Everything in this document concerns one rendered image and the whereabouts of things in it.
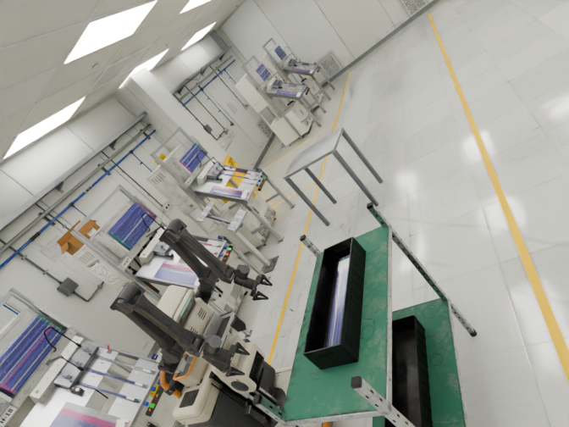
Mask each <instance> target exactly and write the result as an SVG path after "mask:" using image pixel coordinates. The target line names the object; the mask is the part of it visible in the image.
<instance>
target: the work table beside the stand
mask: <svg viewBox="0 0 569 427"><path fill-rule="evenodd" d="M341 135H342V136H343V137H344V138H345V139H346V141H347V142H348V143H349V144H350V146H351V147H352V149H353V150H354V151H355V153H356V154H357V155H358V157H359V158H360V159H361V161H363V163H364V164H365V165H366V166H367V168H368V169H369V171H370V172H371V173H372V175H373V176H374V177H375V179H376V180H377V181H378V183H379V184H381V183H383V180H382V179H381V177H380V176H379V175H378V173H377V172H376V170H375V169H374V168H373V166H372V165H371V164H370V163H369V162H368V161H367V159H366V158H365V156H364V155H363V154H362V152H361V151H360V150H359V148H358V147H357V146H356V144H355V143H354V141H353V140H352V139H351V138H350V137H349V135H348V134H347V133H346V132H345V130H344V129H343V127H341V128H340V129H338V130H337V131H335V132H333V133H332V134H330V135H328V136H326V137H324V138H323V139H322V140H320V141H318V142H316V143H315V144H313V145H311V146H310V147H309V148H307V149H305V150H304V151H302V152H300V153H298V154H296V155H295V156H294V158H293V160H292V162H291V163H290V166H289V168H288V169H287V171H286V173H285V175H284V179H285V181H286V182H287V183H288V184H289V185H290V186H291V187H292V188H293V190H294V191H295V192H296V193H297V194H298V195H299V196H300V197H301V199H302V200H303V201H304V202H305V203H306V204H307V206H308V207H309V208H310V209H311V210H312V211H313V212H314V213H315V214H316V215H317V216H318V217H319V218H320V219H321V220H322V221H323V223H324V224H325V225H326V226H329V224H330V223H329V222H328V221H327V220H326V219H325V217H324V216H323V215H322V214H321V213H320V212H319V211H318V209H317V208H316V207H315V206H314V205H313V204H312V202H311V201H310V200H309V199H308V198H307V197H306V196H305V194H304V193H303V192H302V191H301V190H300V189H299V188H298V186H297V185H296V184H295V183H294V182H293V181H292V180H291V178H290V177H291V176H292V175H294V174H296V173H298V172H300V171H302V170H303V169H304V170H305V171H306V172H307V173H308V175H309V176H310V177H311V178H312V179H313V181H314V182H315V183H316V184H317V185H318V187H319V188H320V189H321V190H322V191H323V192H324V194H325V195H326V196H327V197H328V198H329V200H330V201H331V202H332V203H333V204H336V203H337V201H336V200H335V199H334V197H333V196H332V195H331V194H330V193H329V191H328V190H327V189H326V188H325V187H324V185H323V184H322V183H321V182H320V181H319V179H318V178H317V177H316V176H315V175H314V173H313V172H312V171H311V170H310V169H309V168H308V167H309V166H310V165H312V164H315V163H316V162H317V161H319V160H321V159H323V158H325V157H327V156H328V155H330V154H331V153H332V154H333V155H334V156H335V157H336V158H337V160H338V161H339V162H340V164H341V165H342V166H343V167H344V169H345V170H346V171H347V173H348V174H349V175H350V176H351V178H352V179H353V180H354V181H355V182H356V183H357V185H358V186H359V187H360V188H361V190H362V191H363V192H364V194H365V195H366V196H367V198H368V199H369V200H370V201H371V202H373V204H374V205H375V206H376V207H377V206H378V202H377V200H376V199H375V198H374V197H373V195H372V194H371V193H370V191H369V190H368V189H367V188H366V187H365V186H364V184H363V183H362V182H361V180H360V179H359V178H358V177H357V175H356V174H355V173H354V171H353V170H352V169H351V167H350V166H349V165H348V163H347V162H346V161H345V160H344V159H343V158H342V157H341V155H340V154H339V153H338V151H337V150H336V148H337V146H338V144H339V141H340V138H341Z"/></svg>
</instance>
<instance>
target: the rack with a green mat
mask: <svg viewBox="0 0 569 427"><path fill-rule="evenodd" d="M367 209H368V210H369V211H370V213H371V214H372V215H373V217H374V218H375V219H376V220H377V221H378V222H379V223H380V224H381V226H380V227H378V228H377V229H374V230H371V231H369V232H367V233H365V234H362V235H360V236H358V237H355V239H356V240H357V242H358V243H359V244H360V245H361V246H362V248H363V249H364V250H365V251H366V261H365V274H364V286H363V299H362V322H361V334H360V347H359V359H358V362H355V363H348V364H345V365H340V366H336V367H333V368H328V369H319V368H318V367H317V366H316V365H315V364H313V363H312V362H311V361H310V360H309V359H308V358H306V357H305V356H304V355H303V350H304V346H305V341H306V337H307V329H308V325H309V320H310V316H311V311H312V304H313V299H314V295H315V290H316V286H317V282H318V274H319V270H320V265H321V261H322V256H323V252H320V251H319V249H318V248H317V247H316V246H315V245H314V244H313V243H312V242H311V241H310V240H309V239H308V238H307V237H306V235H303V236H301V237H300V241H301V242H302V243H303V244H304V245H305V246H306V247H307V248H308V249H309V250H310V251H311V252H312V253H313V254H314V255H315V256H316V258H317V260H316V263H315V268H314V271H313V276H312V283H311V286H310V291H309V294H308V299H307V305H306V309H305V313H304V317H303V321H302V325H301V332H300V335H299V340H298V343H297V348H296V355H295V358H294V362H293V366H292V370H291V374H290V381H289V385H288V389H287V392H286V397H285V400H284V407H283V411H281V410H280V409H279V408H277V407H276V406H274V405H273V404H272V403H271V402H270V401H269V400H267V399H266V398H265V397H263V396H262V395H260V394H259V395H255V396H254V398H253V401H252V403H253V404H254V405H255V406H257V407H258V408H260V409H261V410H263V412H265V413H266V414H268V415H269V416H270V417H272V418H273V419H275V420H276V421H278V422H279V423H280V424H282V425H283V426H284V427H303V426H301V424H316V423H323V422H331V421H339V420H347V419H361V418H369V417H373V423H372V427H384V417H385V418H387V419H388V420H389V421H390V422H391V423H392V424H394V425H395V426H396V427H415V426H414V425H413V424H412V423H411V422H410V421H409V420H408V419H406V418H405V417H404V416H403V415H402V414H401V413H400V412H399V411H398V410H396V409H395V408H394V407H393V406H392V320H396V319H402V318H405V317H408V316H412V315H415V316H416V317H417V320H418V321H419V322H420V323H421V325H422V326H423V327H424V329H425V337H426V347H427V348H426V350H427V356H428V357H427V361H428V376H429V378H428V382H429V386H430V388H429V392H430V397H431V400H430V402H431V409H432V412H431V414H432V421H433V427H469V423H468V417H467V406H466V401H465V395H464V390H463V384H462V377H461V367H460V362H459V356H458V351H457V345H456V334H455V329H454V323H453V318H452V314H454V315H455V316H456V318H457V319H458V320H459V321H460V323H461V324H462V325H463V327H464V328H465V329H466V330H467V332H468V333H469V334H470V336H472V337H474V336H476V335H477V331H476V330H475V329H474V328H473V327H472V326H471V325H470V324H469V323H468V321H467V320H466V319H465V317H464V316H463V315H462V314H461V312H460V311H459V310H458V308H457V307H456V306H455V304H454V303H453V302H452V301H451V300H450V299H449V297H448V296H447V295H446V294H445V292H444V291H443V290H442V289H441V287H440V286H439V285H438V283H437V282H436V281H435V280H434V278H433V277H432V276H431V274H430V273H429V272H428V271H427V270H426V269H425V268H424V266H423V265H422V264H421V262H420V261H419V260H418V259H417V257H416V256H415V255H414V253H413V252H412V251H411V249H410V248H409V247H408V246H407V244H405V242H404V241H403V240H402V239H401V237H400V236H399V235H398V234H397V232H396V231H395V230H394V228H393V227H392V226H391V224H390V223H389V222H388V221H387V219H386V218H385V217H384V216H383V215H382V214H381V213H380V211H379V210H378V209H377V207H376V206H375V205H374V204H373V202H370V203H368V204H367ZM392 240H393V241H394V242H395V243H396V245H397V246H398V247H399V248H400V250H401V251H402V252H403V253H404V254H405V255H406V256H407V258H408V259H409V260H410V261H411V262H412V264H413V265H414V266H415V268H416V269H417V270H418V272H419V273H420V274H421V275H422V276H423V278H424V279H425V280H426V281H427V282H428V283H429V284H430V286H431V287H432V288H433V289H434V291H435V292H436V293H437V295H438V296H439V297H440V298H438V299H434V300H432V301H428V302H423V303H420V304H417V305H414V306H410V307H407V308H402V309H399V310H395V311H393V312H392Z"/></svg>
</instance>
